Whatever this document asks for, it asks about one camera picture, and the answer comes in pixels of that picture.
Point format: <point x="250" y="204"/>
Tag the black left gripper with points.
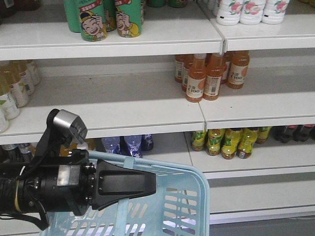
<point x="63" y="184"/>

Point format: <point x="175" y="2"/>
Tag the light blue plastic basket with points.
<point x="180" y="206"/>

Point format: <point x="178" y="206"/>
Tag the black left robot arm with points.
<point x="10" y="173"/>

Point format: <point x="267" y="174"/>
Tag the blue sports drink bottle left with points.
<point x="111" y="144"/>

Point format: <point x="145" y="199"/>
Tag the blue sports drink bottle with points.
<point x="133" y="143"/>
<point x="147" y="142"/>
<point x="111" y="144"/>

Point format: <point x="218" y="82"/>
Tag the blue sports drink bottle middle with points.
<point x="133" y="143"/>

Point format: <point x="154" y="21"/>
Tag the blue sports drink bottle back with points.
<point x="147" y="142"/>

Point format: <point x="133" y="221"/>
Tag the yellow lemon tea bottle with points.
<point x="245" y="146"/>
<point x="198" y="140"/>
<point x="215" y="136"/>
<point x="232" y="137"/>

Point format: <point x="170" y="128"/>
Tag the pale green tea bottle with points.
<point x="25" y="76"/>
<point x="15" y="83"/>
<point x="7" y="101"/>

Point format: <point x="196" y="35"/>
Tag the orange C100 juice bottle front-left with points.
<point x="196" y="79"/>

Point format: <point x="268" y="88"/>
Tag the white metal shelving unit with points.
<point x="124" y="86"/>

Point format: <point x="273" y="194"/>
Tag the green cartoon drink can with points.
<point x="92" y="20"/>
<point x="128" y="18"/>

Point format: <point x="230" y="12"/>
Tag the orange C100 juice bottle front-middle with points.
<point x="214" y="71"/>

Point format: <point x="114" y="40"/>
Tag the orange C100 juice bottle right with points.
<point x="238" y="69"/>

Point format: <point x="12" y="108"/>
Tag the dark cola bottle red label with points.
<point x="284" y="133"/>

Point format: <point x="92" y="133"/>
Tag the white peach drink bottle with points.
<point x="229" y="12"/>
<point x="274" y="11"/>
<point x="251" y="13"/>

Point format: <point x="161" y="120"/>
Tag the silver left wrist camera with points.
<point x="71" y="127"/>

